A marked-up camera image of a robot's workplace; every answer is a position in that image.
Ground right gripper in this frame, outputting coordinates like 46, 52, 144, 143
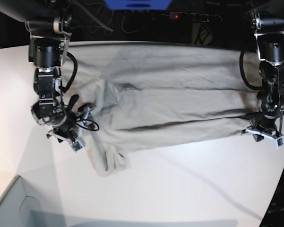
46, 104, 95, 143

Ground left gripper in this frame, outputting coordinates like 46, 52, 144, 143
241, 113, 284, 142

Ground grey t-shirt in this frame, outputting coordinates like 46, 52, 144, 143
66, 43, 260, 177

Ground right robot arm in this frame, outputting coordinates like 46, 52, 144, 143
0, 0, 112, 145

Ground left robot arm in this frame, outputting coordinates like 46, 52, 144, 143
240, 0, 284, 148

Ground white box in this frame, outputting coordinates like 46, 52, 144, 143
0, 175, 67, 227

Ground blue bin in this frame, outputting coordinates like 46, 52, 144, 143
104, 0, 172, 10

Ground black power strip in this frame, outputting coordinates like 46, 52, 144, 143
161, 12, 222, 23

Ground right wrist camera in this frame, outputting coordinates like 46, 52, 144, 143
70, 137, 85, 152

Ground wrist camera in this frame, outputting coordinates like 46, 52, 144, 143
70, 137, 85, 152
274, 136, 284, 149

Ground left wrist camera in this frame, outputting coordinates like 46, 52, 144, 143
274, 136, 284, 149

